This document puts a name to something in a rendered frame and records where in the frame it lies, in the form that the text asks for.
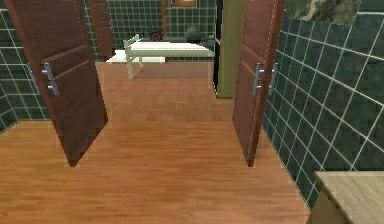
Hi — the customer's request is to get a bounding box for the brown wooden room door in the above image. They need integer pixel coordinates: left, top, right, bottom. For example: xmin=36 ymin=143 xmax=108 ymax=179
xmin=231 ymin=0 xmax=288 ymax=168
xmin=4 ymin=0 xmax=109 ymax=168
xmin=87 ymin=0 xmax=117 ymax=63

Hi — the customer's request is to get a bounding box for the dark red round object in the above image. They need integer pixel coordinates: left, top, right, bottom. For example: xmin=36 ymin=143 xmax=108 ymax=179
xmin=150 ymin=28 xmax=164 ymax=42

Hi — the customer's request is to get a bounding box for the silver bar door handle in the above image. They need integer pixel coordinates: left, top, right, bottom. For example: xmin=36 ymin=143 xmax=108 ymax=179
xmin=251 ymin=62 xmax=265 ymax=97
xmin=41 ymin=62 xmax=60 ymax=97
xmin=268 ymin=62 xmax=279 ymax=96

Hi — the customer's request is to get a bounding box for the framed landscape picture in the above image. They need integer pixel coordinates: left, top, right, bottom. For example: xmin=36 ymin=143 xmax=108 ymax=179
xmin=285 ymin=0 xmax=362 ymax=26

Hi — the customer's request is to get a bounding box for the brown framed wall picture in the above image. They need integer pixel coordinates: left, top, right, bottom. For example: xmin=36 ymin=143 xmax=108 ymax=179
xmin=170 ymin=0 xmax=199 ymax=9

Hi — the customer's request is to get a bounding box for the light wooden cabinet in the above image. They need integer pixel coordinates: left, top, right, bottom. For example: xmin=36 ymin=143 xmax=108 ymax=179
xmin=305 ymin=170 xmax=384 ymax=224

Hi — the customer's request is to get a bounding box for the olive green cupboard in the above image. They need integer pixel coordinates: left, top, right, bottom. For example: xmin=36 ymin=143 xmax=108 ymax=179
xmin=215 ymin=0 xmax=247 ymax=100

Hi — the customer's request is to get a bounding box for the dark green round pot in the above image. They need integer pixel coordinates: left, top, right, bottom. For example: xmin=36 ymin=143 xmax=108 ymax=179
xmin=185 ymin=25 xmax=202 ymax=43

